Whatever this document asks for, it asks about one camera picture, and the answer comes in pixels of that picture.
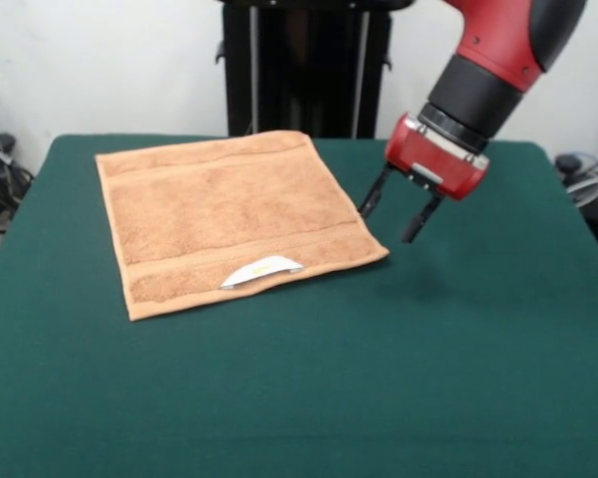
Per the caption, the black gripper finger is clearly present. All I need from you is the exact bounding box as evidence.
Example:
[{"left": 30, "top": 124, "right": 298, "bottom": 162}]
[
  {"left": 401, "top": 191, "right": 445, "bottom": 245},
  {"left": 357, "top": 162, "right": 394, "bottom": 220}
]

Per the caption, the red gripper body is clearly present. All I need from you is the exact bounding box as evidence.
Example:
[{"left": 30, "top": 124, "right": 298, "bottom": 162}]
[{"left": 384, "top": 113, "right": 490, "bottom": 202}]

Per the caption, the tan terry towel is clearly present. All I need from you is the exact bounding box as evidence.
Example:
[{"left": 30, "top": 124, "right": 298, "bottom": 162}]
[{"left": 94, "top": 129, "right": 391, "bottom": 323}]

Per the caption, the dark green table cloth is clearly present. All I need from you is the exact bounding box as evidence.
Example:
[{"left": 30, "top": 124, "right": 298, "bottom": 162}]
[{"left": 0, "top": 132, "right": 598, "bottom": 478}]

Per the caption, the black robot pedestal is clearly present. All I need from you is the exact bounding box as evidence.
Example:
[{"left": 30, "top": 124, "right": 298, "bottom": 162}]
[{"left": 214, "top": 0, "right": 415, "bottom": 139}]

